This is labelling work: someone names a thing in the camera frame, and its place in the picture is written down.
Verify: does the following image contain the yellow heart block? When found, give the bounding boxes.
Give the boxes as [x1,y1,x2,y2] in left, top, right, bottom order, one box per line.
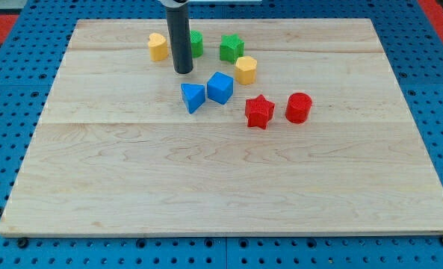
[147,33,168,61]

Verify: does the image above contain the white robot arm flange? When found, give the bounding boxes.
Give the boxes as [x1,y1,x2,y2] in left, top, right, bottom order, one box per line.
[159,0,188,8]

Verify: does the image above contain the wooden board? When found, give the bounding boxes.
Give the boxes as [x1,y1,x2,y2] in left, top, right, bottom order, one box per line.
[0,19,443,238]

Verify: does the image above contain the red star block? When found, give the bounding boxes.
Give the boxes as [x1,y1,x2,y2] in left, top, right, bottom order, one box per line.
[244,94,275,129]

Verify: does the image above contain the blue cube block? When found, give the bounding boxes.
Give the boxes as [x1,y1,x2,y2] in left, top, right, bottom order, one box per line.
[207,72,234,105]

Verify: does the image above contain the blue triangle block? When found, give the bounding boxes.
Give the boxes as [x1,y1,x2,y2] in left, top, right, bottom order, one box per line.
[181,83,205,114]

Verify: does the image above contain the yellow hexagon block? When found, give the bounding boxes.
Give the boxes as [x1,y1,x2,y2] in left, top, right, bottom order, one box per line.
[235,56,257,85]

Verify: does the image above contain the red cylinder block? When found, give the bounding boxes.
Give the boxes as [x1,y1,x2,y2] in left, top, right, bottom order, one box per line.
[285,93,312,124]

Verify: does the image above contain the green star block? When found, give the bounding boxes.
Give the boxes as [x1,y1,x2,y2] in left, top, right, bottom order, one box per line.
[220,34,244,64]

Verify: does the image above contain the green cylinder block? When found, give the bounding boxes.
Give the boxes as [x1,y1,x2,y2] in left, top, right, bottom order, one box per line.
[190,30,204,58]

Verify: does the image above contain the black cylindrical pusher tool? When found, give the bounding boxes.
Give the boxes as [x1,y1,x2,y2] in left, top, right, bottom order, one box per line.
[165,4,193,74]

